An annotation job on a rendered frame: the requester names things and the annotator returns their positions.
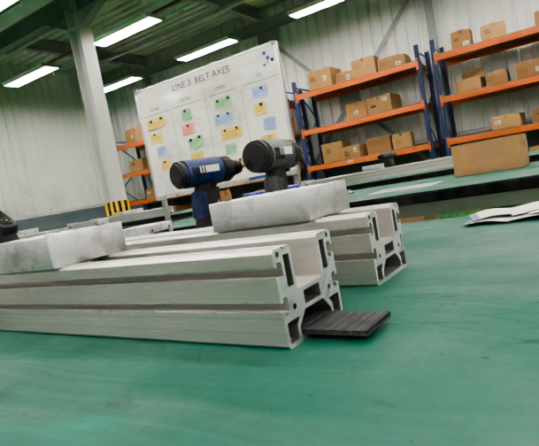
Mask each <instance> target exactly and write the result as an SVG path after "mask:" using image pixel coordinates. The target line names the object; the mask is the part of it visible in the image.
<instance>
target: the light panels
mask: <svg viewBox="0 0 539 446"><path fill-rule="evenodd" d="M16 1H17V0H0V11H1V10H2V9H4V8H5V7H7V6H9V5H10V4H12V3H14V2H16ZM341 1H343V0H327V1H325V2H323V3H320V4H316V5H314V6H312V7H310V8H307V9H305V10H302V11H300V12H296V13H294V14H291V15H289V16H292V17H294V18H296V19H297V18H300V17H302V16H304V15H306V14H309V13H312V12H315V11H317V10H320V9H323V8H325V7H328V6H329V5H332V4H336V3H339V2H341ZM159 21H161V20H158V19H153V18H147V19H144V20H142V21H140V22H138V23H136V24H134V25H132V26H130V27H127V28H125V29H123V30H121V31H119V32H118V33H115V34H113V35H110V36H108V37H106V38H104V39H103V40H101V41H99V42H95V45H100V46H104V47H105V46H107V45H110V44H112V43H114V42H116V41H118V40H120V39H123V38H125V37H127V36H129V35H131V34H134V33H136V32H138V31H140V30H142V29H144V28H146V27H149V26H151V25H153V24H155V23H158V22H159ZM234 42H236V41H234V40H230V39H228V40H226V41H224V42H220V43H218V44H215V45H213V46H211V47H208V48H206V49H203V50H200V51H198V52H195V53H193V54H190V55H188V56H186V57H184V58H179V59H178V60H182V61H188V60H190V59H192V58H196V57H199V56H201V55H203V54H206V53H208V52H211V51H213V50H217V49H219V48H222V47H224V46H227V45H229V44H231V43H234ZM56 69H57V68H54V67H47V66H45V67H44V68H41V69H39V70H37V71H35V72H33V73H30V74H29V75H27V76H25V77H22V78H20V79H18V80H16V81H14V82H12V83H10V84H8V85H6V86H8V87H19V86H21V85H23V84H25V83H28V82H30V81H32V80H34V79H36V78H38V77H41V76H43V75H45V74H46V73H49V72H52V71H54V70H56ZM140 79H141V78H135V77H132V78H130V79H127V80H125V81H121V82H119V83H116V84H114V85H111V86H110V87H107V88H104V93H105V92H107V91H110V90H113V89H115V88H118V87H121V86H124V85H126V84H128V83H130V82H133V81H137V80H140Z"/></svg>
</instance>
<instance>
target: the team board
mask: <svg viewBox="0 0 539 446"><path fill-rule="evenodd" d="M134 94H135V101H136V106H137V111H138V115H139V120H140V123H141V128H142V136H143V140H144V145H145V149H146V154H147V158H148V162H149V167H150V175H151V179H152V184H153V188H154V192H155V197H156V200H157V201H160V200H161V202H162V206H163V211H164V215H165V219H166V221H168V220H171V216H170V212H169V207H168V202H167V198H172V197H177V196H185V195H190V194H191V193H193V192H194V191H195V188H187V189H184V188H183V189H177V188H176V187H175V186H174V185H173V184H172V183H171V180H170V175H169V172H170V168H171V166H172V164H173V163H174V162H179V161H182V160H190V159H197V158H210V157H222V156H228V157H230V158H231V159H234V160H239V161H241V162H242V164H243V149H244V147H245V146H246V144H247V143H249V142H252V141H256V140H269V139H285V140H291V141H294V142H296V140H295V136H294V130H293V126H292V120H291V115H290V110H289V101H288V96H287V91H286V86H285V80H284V76H283V71H282V66H281V57H280V52H279V46H278V42H277V41H275V40H273V41H270V42H267V43H264V44H262V45H259V46H257V47H254V48H252V49H249V50H246V51H243V52H240V53H238V54H235V55H233V56H230V57H228V58H223V59H221V60H219V61H216V62H214V63H211V64H209V65H205V66H202V67H199V68H197V69H195V70H192V71H189V72H187V73H183V74H181V75H178V76H175V77H173V78H171V79H168V80H165V81H161V82H159V83H157V84H154V85H151V86H149V87H147V88H142V89H138V90H136V91H135V92H134ZM286 173H287V175H293V178H294V183H295V184H299V183H300V186H299V188H300V187H302V182H301V176H300V173H301V169H300V165H299V162H298V164H297V165H295V167H291V168H290V171H289V172H286ZM265 177H266V173H253V172H251V171H249V170H248V169H247V168H246V167H243V170H242V172H241V173H238V174H237V175H235V176H234V178H233V179H232V180H231V181H224V182H221V183H218V184H217V186H218V187H219V188H226V187H231V186H236V185H241V184H245V183H250V182H255V181H263V180H264V179H265ZM171 221H172V220H171Z"/></svg>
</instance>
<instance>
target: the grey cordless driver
mask: <svg viewBox="0 0 539 446"><path fill-rule="evenodd" d="M302 154H304V153H303V152H302V151H301V149H300V147H299V146H298V145H297V143H295V142H294V141H291V140H285V139H269V140H256V141H252V142H249V143H247V144H246V146H245V147H244V149H243V164H244V165H245V167H246V168H247V169H248V170H249V171H251V172H253V173H266V177H265V179H264V184H265V192H266V193H269V192H274V191H280V190H285V189H289V187H288V180H287V173H286V172H289V171H290V168H291V167H295V165H297V164H298V162H299V161H300V158H301V157H302Z"/></svg>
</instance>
